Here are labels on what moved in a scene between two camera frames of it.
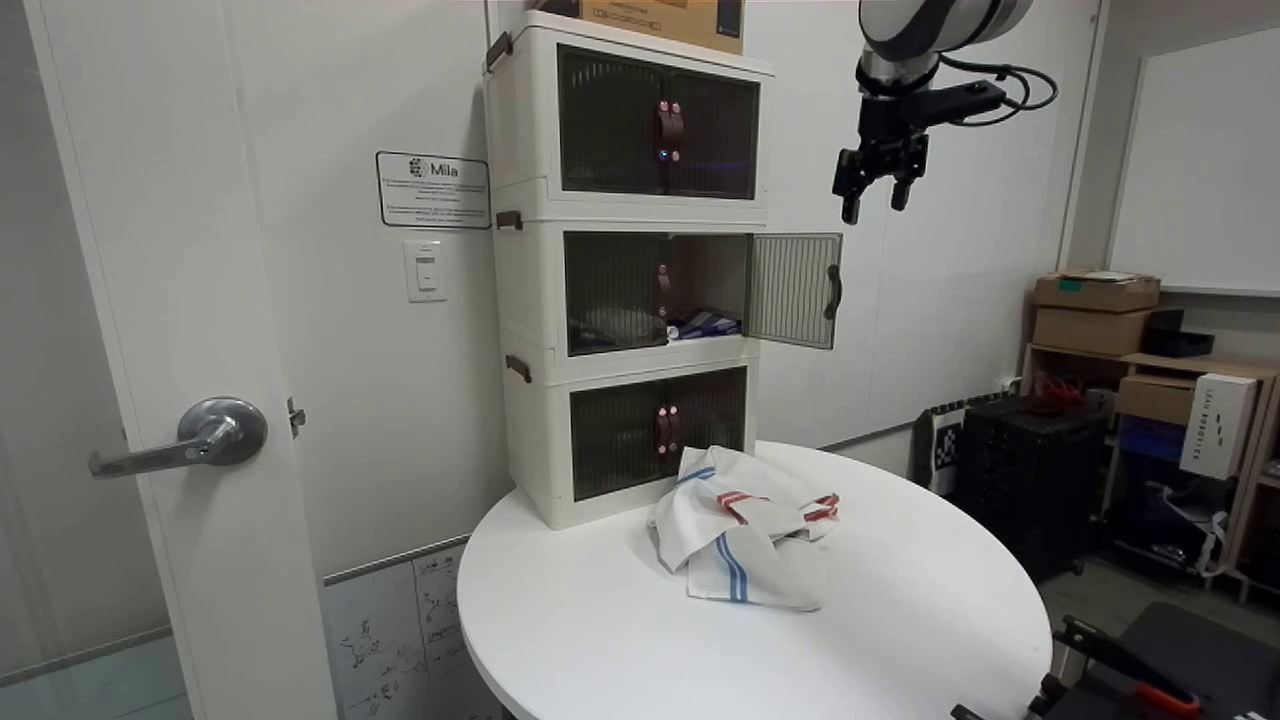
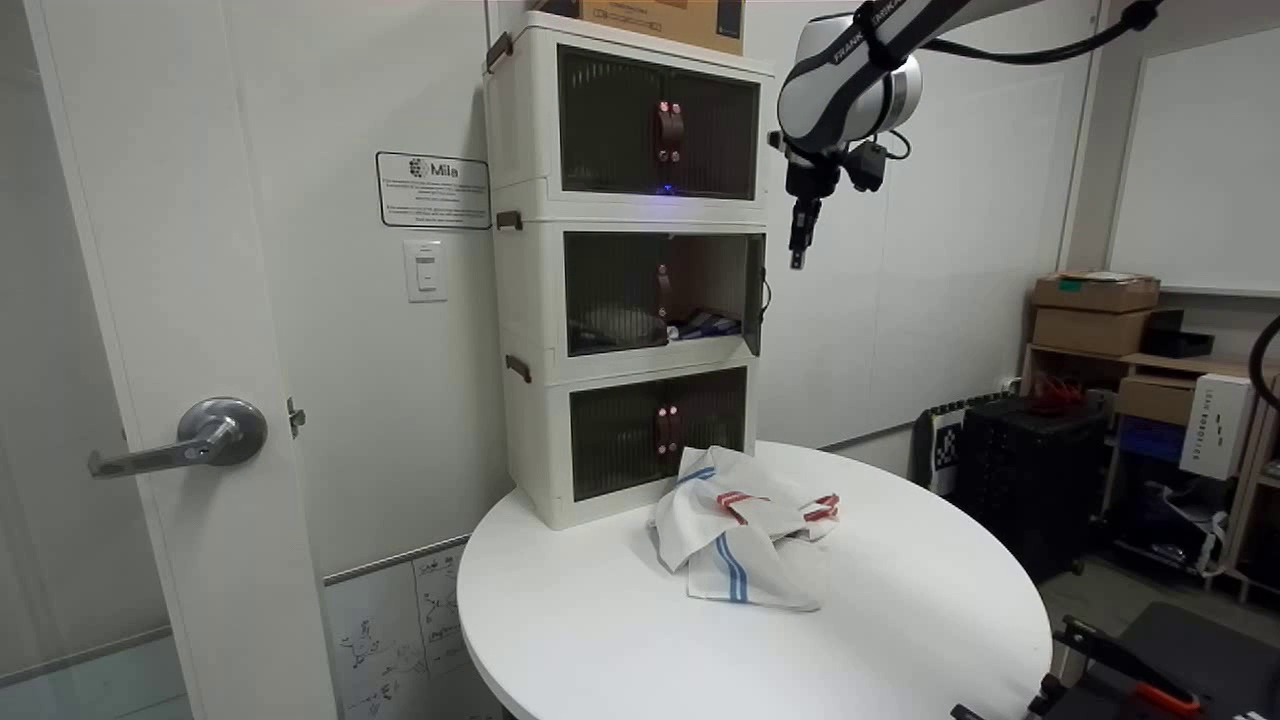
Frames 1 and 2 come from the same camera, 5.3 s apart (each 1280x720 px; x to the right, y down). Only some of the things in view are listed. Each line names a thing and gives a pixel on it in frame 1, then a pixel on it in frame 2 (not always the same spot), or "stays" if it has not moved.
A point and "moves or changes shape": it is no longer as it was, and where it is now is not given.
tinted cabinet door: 794,290 moves or changes shape
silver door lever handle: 214,431 stays
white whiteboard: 1196,195 stays
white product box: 1216,425 stays
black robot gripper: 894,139 to 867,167
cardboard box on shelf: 1095,308 stays
